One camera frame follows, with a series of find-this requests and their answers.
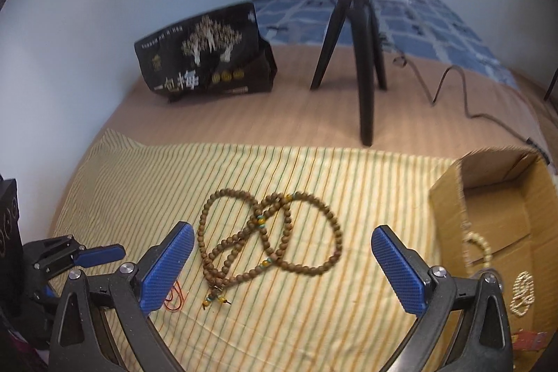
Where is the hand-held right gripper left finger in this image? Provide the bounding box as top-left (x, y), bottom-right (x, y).
top-left (49, 221), bottom-right (195, 372)

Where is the blue patterned bed sheet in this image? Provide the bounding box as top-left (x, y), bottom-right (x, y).
top-left (250, 0), bottom-right (521, 89)

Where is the brown wooden bead necklace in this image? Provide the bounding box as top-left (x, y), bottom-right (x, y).
top-left (197, 188), bottom-right (344, 309)

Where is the yellow striped cloth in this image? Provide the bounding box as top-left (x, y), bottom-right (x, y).
top-left (48, 129), bottom-right (463, 372)

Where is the black tripod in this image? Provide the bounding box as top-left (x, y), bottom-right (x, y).
top-left (310, 0), bottom-right (389, 147)

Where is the cardboard box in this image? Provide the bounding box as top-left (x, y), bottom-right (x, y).
top-left (429, 147), bottom-right (558, 372)

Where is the white pearl necklace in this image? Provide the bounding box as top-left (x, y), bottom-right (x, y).
top-left (510, 271), bottom-right (535, 318)

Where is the black power cable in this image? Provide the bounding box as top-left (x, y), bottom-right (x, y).
top-left (379, 50), bottom-right (550, 159)

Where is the black snack bag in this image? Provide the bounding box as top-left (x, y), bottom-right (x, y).
top-left (134, 2), bottom-right (278, 103)

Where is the white bead bracelet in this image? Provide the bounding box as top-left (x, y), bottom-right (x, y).
top-left (462, 233), bottom-right (495, 270)

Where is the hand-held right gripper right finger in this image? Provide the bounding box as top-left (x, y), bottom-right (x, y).
top-left (371, 225), bottom-right (514, 372)

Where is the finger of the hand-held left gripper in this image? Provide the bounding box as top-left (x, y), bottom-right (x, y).
top-left (31, 236), bottom-right (127, 281)
top-left (24, 280), bottom-right (59, 314)

